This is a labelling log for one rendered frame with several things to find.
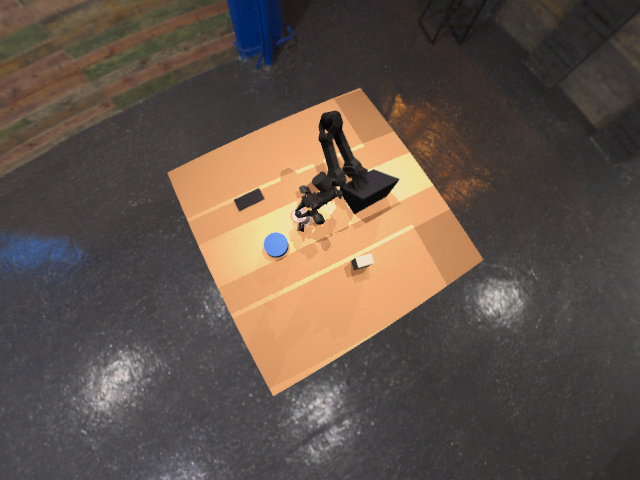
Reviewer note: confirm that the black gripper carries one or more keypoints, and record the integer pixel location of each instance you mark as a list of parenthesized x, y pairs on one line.
[(318, 218)]

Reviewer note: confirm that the glass french press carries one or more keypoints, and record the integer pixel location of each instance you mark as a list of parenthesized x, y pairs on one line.
[(304, 221)]

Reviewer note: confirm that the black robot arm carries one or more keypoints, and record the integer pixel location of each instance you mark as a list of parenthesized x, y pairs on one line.
[(332, 122)]

